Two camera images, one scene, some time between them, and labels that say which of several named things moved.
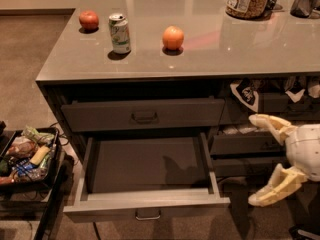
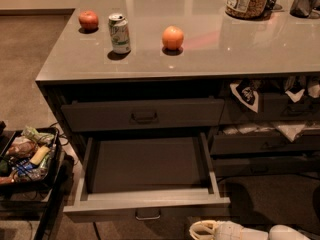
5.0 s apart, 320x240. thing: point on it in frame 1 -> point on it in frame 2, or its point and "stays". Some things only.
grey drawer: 144,115 stays
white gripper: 306,151 -> 229,232
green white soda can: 120,33 stays
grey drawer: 149,178 stays
